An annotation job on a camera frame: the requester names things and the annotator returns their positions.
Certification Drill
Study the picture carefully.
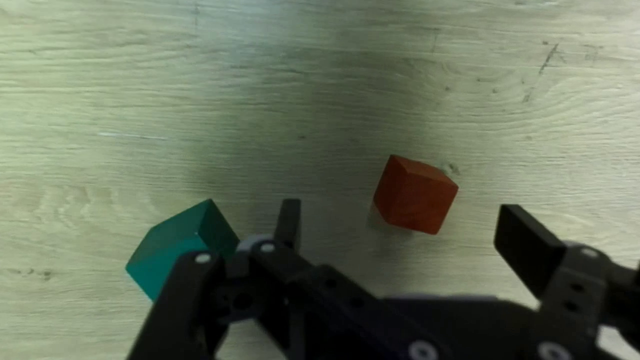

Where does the orange wooden block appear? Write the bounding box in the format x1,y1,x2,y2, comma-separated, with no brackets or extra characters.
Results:
371,154,460,237

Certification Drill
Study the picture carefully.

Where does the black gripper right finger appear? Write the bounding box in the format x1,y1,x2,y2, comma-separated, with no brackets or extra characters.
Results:
491,202,640,360

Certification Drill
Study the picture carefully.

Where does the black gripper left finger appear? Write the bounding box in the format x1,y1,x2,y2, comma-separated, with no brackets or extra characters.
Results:
125,196,376,360

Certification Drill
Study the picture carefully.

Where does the green wooden block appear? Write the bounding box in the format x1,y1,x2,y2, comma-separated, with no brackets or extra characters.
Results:
124,196,241,304

